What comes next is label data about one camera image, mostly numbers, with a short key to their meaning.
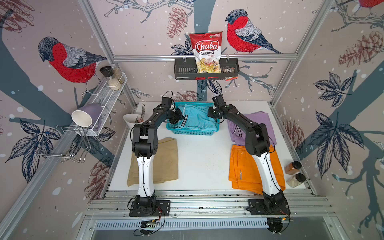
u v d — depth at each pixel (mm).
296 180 743
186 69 949
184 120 996
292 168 788
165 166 857
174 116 908
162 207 733
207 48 801
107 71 781
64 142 580
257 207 731
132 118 978
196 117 1039
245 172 831
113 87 856
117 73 856
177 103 1103
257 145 629
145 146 590
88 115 608
